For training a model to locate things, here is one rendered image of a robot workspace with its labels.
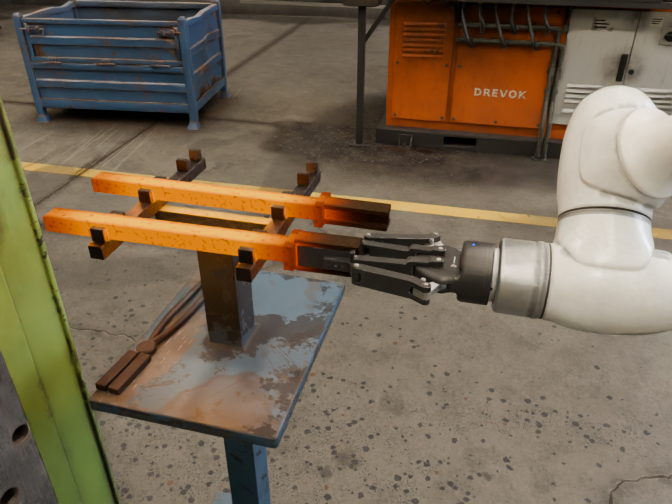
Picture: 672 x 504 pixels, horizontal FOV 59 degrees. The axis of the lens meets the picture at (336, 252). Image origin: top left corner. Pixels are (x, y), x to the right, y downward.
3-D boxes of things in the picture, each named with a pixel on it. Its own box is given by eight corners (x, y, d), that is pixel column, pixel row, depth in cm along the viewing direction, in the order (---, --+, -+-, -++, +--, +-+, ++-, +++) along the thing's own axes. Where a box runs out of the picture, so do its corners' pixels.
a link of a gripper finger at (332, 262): (365, 269, 73) (360, 282, 71) (325, 264, 74) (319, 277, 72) (365, 259, 73) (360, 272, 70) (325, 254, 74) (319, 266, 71)
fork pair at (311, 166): (318, 171, 99) (318, 160, 98) (309, 185, 95) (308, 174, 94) (192, 158, 104) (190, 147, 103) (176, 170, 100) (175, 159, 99)
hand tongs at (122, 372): (266, 215, 139) (266, 211, 139) (283, 218, 138) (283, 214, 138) (96, 389, 91) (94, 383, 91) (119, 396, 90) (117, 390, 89)
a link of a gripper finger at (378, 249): (444, 252, 72) (446, 246, 73) (355, 237, 75) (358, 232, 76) (441, 280, 74) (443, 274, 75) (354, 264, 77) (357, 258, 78)
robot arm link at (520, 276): (534, 290, 76) (486, 284, 77) (547, 228, 71) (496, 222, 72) (537, 335, 69) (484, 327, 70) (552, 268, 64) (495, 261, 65)
